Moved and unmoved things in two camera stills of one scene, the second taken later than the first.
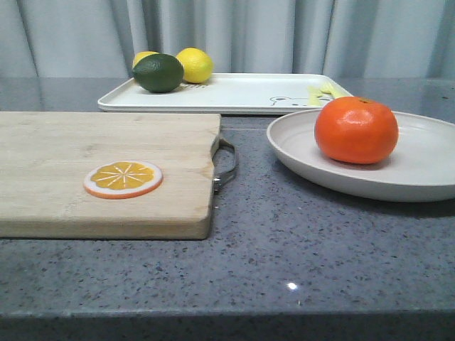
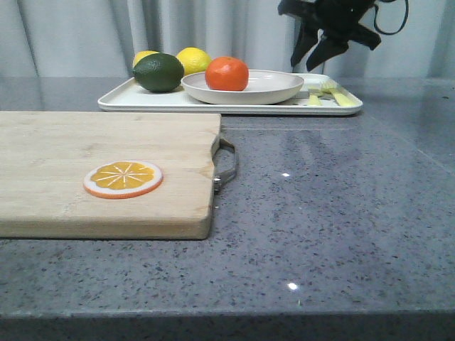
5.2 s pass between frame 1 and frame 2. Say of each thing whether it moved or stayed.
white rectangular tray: stayed
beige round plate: moved
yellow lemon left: stayed
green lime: stayed
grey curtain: stayed
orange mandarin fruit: moved
